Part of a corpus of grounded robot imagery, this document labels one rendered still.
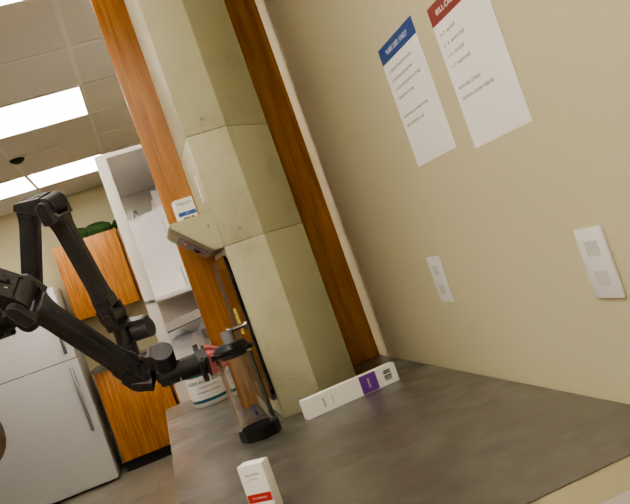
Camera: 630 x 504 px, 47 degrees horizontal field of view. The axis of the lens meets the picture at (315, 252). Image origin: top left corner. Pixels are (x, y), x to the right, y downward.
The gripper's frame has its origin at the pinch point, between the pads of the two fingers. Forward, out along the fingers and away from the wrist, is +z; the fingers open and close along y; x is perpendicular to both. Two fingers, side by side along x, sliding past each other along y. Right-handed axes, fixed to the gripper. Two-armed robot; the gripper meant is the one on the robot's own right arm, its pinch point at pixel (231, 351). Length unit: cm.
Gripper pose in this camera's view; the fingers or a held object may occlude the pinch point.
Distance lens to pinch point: 197.4
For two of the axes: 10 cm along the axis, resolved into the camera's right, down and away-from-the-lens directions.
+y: -3.4, -3.0, 8.9
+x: 2.0, 9.0, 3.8
